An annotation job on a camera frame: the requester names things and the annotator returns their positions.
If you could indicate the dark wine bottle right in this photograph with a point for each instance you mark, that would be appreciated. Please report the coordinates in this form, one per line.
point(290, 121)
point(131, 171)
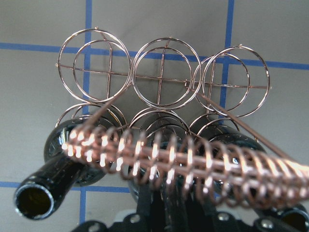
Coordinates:
point(270, 185)

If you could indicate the dark wine bottle left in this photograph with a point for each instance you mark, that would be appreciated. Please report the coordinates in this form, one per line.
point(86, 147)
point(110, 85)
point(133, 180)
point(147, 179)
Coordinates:
point(43, 192)

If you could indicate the copper wire bottle basket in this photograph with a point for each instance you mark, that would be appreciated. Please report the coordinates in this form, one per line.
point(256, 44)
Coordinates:
point(146, 107)

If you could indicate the dark wine bottle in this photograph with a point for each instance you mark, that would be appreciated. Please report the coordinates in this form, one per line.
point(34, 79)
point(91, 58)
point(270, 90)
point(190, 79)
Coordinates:
point(43, 192)
point(270, 185)

